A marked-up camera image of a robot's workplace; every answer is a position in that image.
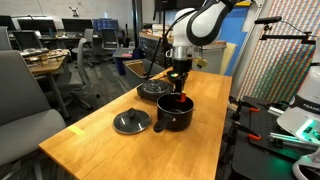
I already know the black round bowl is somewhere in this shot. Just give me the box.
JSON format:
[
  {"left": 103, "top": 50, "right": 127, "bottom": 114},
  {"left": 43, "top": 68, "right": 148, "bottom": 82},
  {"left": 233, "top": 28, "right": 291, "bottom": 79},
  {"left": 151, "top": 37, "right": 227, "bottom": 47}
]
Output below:
[{"left": 166, "top": 68, "right": 190, "bottom": 85}]

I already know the multicolour patterned wall panel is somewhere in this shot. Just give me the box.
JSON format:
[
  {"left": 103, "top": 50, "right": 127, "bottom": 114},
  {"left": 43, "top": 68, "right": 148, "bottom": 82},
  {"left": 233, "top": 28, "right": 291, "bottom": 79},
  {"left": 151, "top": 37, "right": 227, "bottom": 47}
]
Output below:
[{"left": 235, "top": 0, "right": 320, "bottom": 105}]

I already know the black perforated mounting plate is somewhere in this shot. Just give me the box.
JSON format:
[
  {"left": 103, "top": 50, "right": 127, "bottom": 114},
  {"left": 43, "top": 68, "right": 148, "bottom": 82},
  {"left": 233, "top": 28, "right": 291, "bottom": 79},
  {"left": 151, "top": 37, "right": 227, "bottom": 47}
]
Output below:
[{"left": 230, "top": 95, "right": 320, "bottom": 180}]

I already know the yellow sticky note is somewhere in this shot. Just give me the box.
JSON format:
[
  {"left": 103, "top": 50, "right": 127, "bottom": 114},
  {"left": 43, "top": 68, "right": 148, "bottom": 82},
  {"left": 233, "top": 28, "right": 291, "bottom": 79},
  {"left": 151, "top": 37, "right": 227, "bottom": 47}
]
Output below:
[{"left": 67, "top": 124, "right": 86, "bottom": 137}]

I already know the black computer monitor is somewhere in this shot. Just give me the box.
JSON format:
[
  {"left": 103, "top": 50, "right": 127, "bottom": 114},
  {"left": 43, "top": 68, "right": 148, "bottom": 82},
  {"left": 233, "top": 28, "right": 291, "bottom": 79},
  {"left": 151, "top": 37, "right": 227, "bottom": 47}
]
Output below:
[
  {"left": 17, "top": 18, "right": 58, "bottom": 35},
  {"left": 92, "top": 18, "right": 120, "bottom": 33},
  {"left": 61, "top": 18, "right": 94, "bottom": 34}
]

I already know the orange handled clamp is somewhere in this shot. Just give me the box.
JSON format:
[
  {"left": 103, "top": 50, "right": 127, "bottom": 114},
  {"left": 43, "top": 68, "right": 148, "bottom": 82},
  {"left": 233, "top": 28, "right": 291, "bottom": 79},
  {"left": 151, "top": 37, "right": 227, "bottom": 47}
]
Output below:
[
  {"left": 228, "top": 120, "right": 263, "bottom": 142},
  {"left": 229, "top": 99, "right": 262, "bottom": 122}
]

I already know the black electric hot plate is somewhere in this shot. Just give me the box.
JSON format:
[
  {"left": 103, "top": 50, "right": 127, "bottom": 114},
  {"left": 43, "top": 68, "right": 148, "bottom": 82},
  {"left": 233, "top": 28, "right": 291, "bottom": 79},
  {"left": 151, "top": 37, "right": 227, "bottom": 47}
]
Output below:
[{"left": 136, "top": 78, "right": 175, "bottom": 103}]

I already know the grey padded office chair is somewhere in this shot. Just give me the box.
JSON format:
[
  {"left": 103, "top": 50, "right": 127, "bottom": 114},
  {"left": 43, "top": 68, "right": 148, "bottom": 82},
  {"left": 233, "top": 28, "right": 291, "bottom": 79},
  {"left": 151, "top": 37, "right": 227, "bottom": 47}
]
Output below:
[{"left": 0, "top": 49, "right": 68, "bottom": 168}]

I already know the black camera tripod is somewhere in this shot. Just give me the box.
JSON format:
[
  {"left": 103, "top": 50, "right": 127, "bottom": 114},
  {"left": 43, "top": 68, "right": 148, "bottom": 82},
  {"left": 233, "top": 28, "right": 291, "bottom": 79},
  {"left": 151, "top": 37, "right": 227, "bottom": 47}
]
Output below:
[{"left": 145, "top": 0, "right": 172, "bottom": 81}]

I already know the black cooking pot with handle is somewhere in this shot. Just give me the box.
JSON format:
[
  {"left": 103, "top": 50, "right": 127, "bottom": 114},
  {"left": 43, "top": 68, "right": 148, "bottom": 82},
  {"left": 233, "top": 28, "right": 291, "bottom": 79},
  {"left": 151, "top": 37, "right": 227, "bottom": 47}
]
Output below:
[{"left": 152, "top": 92, "right": 195, "bottom": 134}]

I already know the grey mesh office chair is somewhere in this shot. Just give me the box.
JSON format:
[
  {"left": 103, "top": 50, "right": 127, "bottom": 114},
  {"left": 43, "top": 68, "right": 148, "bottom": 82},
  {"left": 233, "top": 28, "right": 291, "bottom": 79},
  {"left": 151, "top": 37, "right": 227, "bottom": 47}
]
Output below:
[{"left": 68, "top": 37, "right": 101, "bottom": 112}]

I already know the glass pot lid black knob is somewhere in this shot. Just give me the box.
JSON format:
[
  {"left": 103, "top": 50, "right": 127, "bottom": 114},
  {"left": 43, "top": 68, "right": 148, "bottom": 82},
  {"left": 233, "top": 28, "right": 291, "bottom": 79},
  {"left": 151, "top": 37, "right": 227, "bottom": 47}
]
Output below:
[{"left": 112, "top": 107, "right": 153, "bottom": 136}]

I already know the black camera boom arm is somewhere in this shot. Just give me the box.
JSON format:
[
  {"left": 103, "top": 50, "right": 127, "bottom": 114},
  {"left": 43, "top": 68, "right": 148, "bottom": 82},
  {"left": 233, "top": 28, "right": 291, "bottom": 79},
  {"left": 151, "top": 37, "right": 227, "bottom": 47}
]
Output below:
[{"left": 254, "top": 15, "right": 317, "bottom": 46}]

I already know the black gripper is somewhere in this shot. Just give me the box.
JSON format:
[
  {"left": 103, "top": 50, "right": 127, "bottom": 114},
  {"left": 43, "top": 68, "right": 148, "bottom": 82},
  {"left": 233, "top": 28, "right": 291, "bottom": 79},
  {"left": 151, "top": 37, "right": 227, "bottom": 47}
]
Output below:
[{"left": 171, "top": 59, "right": 194, "bottom": 98}]

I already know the aluminium extrusion bar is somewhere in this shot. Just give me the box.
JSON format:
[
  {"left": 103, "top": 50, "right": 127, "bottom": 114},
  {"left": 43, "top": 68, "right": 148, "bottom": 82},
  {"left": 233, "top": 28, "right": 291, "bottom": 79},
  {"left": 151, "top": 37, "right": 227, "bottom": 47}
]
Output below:
[
  {"left": 268, "top": 131, "right": 320, "bottom": 149},
  {"left": 267, "top": 105, "right": 292, "bottom": 117}
]

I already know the yellow cardboard sheet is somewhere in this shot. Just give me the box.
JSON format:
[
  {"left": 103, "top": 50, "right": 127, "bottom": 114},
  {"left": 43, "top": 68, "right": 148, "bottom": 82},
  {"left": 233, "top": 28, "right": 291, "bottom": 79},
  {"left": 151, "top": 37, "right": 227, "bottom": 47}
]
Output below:
[{"left": 218, "top": 42, "right": 238, "bottom": 76}]

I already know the cluttered wooden office table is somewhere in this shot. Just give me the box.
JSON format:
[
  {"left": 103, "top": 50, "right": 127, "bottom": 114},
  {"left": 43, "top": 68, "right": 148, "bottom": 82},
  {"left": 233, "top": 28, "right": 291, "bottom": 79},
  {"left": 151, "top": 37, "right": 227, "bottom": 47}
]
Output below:
[{"left": 23, "top": 48, "right": 72, "bottom": 121}]

